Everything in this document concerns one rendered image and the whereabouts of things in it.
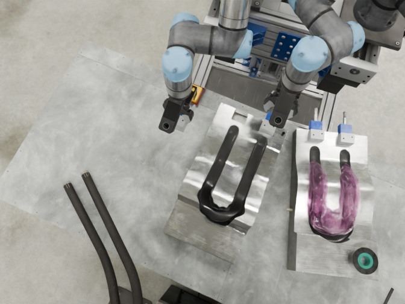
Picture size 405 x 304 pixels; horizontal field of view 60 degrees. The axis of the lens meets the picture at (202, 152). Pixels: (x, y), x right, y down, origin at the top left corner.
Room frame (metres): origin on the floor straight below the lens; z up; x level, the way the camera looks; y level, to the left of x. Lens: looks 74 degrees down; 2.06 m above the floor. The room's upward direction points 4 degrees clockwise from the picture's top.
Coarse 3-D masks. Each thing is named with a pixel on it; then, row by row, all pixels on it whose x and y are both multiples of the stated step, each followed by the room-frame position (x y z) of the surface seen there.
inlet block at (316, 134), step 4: (316, 108) 0.56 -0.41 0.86; (316, 112) 0.54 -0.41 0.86; (316, 116) 0.52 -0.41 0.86; (316, 120) 0.51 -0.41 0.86; (312, 124) 0.49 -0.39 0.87; (316, 124) 0.49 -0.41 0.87; (320, 124) 0.49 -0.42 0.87; (312, 128) 0.47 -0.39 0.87; (316, 128) 0.47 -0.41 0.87; (320, 128) 0.47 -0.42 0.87; (312, 132) 0.45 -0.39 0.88; (316, 132) 0.45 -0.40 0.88; (320, 132) 0.45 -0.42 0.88; (324, 132) 0.45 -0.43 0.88; (308, 136) 0.44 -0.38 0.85; (312, 136) 0.44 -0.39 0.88; (316, 136) 0.44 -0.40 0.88; (320, 136) 0.44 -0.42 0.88; (324, 136) 0.44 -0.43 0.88; (308, 140) 0.43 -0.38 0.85; (312, 140) 0.43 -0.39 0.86; (316, 140) 0.43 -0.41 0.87; (320, 140) 0.43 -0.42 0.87
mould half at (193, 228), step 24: (216, 120) 0.47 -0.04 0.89; (216, 144) 0.38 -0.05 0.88; (240, 144) 0.38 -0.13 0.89; (192, 168) 0.28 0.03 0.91; (240, 168) 0.30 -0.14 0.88; (264, 168) 0.30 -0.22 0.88; (192, 192) 0.19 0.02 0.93; (216, 192) 0.20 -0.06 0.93; (192, 216) 0.12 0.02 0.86; (240, 216) 0.13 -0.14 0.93; (192, 240) 0.05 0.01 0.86; (216, 240) 0.05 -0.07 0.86; (240, 240) 0.06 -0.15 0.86
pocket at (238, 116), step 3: (234, 111) 0.51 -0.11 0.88; (237, 111) 0.51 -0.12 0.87; (234, 114) 0.51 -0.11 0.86; (237, 114) 0.51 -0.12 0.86; (240, 114) 0.50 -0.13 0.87; (243, 114) 0.50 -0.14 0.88; (231, 117) 0.49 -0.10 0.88; (234, 117) 0.49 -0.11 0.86; (237, 117) 0.49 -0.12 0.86; (240, 117) 0.50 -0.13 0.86; (243, 117) 0.50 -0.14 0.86; (246, 117) 0.50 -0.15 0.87; (234, 120) 0.48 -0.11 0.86; (237, 120) 0.48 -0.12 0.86; (240, 120) 0.48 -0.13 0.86; (243, 120) 0.48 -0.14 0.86; (243, 123) 0.47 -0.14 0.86
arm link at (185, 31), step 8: (176, 16) 0.60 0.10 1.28; (184, 16) 0.59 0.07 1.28; (192, 16) 0.60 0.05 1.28; (176, 24) 0.57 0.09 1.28; (184, 24) 0.57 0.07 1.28; (192, 24) 0.57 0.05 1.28; (200, 24) 0.58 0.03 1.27; (176, 32) 0.54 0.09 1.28; (184, 32) 0.54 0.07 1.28; (192, 32) 0.55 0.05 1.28; (200, 32) 0.55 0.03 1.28; (208, 32) 0.55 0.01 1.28; (168, 40) 0.53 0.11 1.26; (176, 40) 0.52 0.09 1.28; (184, 40) 0.52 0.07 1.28; (192, 40) 0.53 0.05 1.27; (200, 40) 0.53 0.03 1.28; (208, 40) 0.53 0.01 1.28; (192, 48) 0.51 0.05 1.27; (200, 48) 0.52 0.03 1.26; (208, 48) 0.52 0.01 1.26
